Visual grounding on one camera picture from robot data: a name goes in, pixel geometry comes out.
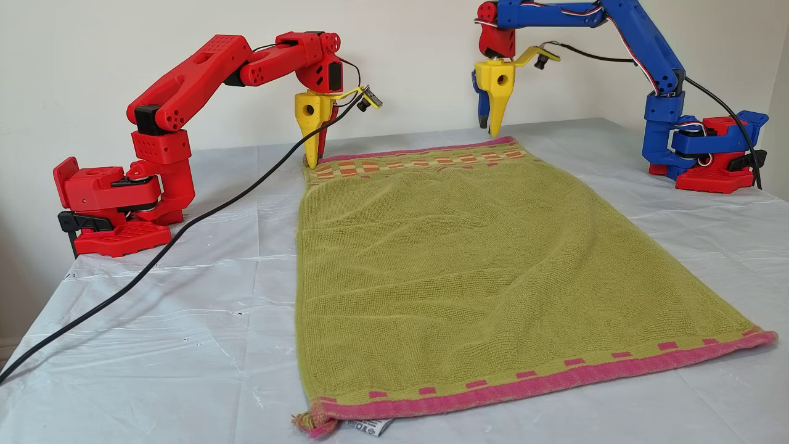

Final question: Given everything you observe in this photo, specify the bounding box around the green towel with pink border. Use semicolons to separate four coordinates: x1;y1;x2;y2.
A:
291;136;779;440

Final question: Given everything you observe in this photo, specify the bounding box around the white plastic table cover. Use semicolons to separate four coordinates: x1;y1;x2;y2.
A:
0;118;789;444

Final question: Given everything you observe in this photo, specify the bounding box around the camera board on red arm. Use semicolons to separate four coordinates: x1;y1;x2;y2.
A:
356;85;383;113

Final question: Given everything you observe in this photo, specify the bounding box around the black cable of blue arm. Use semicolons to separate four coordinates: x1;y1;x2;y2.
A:
546;41;763;191

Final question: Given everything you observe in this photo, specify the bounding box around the black cable of red arm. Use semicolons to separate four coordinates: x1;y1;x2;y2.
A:
0;92;364;384

